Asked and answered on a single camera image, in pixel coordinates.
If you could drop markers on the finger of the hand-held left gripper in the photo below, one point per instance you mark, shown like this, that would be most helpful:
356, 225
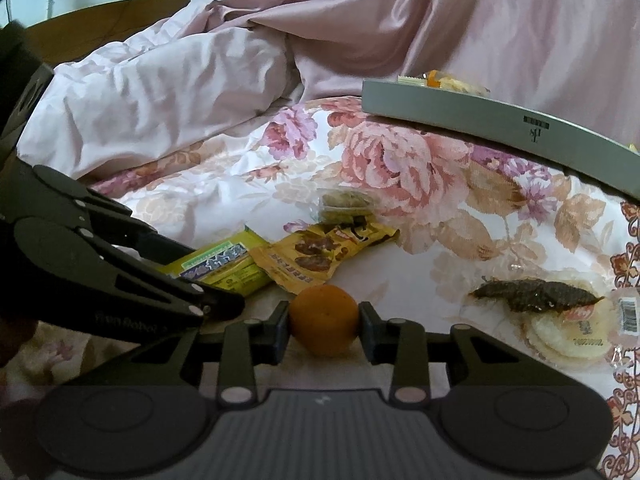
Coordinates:
125, 285
100, 205

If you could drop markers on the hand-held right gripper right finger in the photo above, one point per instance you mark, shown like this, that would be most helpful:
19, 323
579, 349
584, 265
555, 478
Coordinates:
369, 335

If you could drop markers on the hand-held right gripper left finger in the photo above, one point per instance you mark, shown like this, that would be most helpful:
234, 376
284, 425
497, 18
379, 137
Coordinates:
281, 335

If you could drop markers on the orange tangerine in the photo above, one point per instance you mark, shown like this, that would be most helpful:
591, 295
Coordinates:
325, 320

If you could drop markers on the orange-brown snack packet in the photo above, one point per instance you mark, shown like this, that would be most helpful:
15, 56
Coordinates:
300, 255

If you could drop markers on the yellow-green snack packet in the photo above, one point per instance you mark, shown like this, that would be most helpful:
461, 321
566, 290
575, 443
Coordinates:
225, 270

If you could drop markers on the grey cardboard box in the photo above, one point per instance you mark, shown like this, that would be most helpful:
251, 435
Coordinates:
475, 110

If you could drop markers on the wooden headboard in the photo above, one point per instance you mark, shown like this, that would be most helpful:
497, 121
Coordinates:
100, 20

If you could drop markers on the pale pink quilt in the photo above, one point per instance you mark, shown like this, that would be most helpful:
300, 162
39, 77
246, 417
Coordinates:
150, 100

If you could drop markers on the clear green biscuit packet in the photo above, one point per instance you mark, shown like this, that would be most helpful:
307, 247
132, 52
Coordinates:
345, 205

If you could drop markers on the floral blanket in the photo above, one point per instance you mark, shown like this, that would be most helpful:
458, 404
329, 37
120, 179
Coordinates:
400, 170

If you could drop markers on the clear rice cracker packet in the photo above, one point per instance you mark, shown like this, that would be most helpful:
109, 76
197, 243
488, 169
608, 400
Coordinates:
560, 340

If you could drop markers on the yellow paper wrapper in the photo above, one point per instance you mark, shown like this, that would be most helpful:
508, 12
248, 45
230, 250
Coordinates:
635, 148

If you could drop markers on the pink curtain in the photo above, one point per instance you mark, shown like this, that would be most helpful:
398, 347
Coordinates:
500, 20

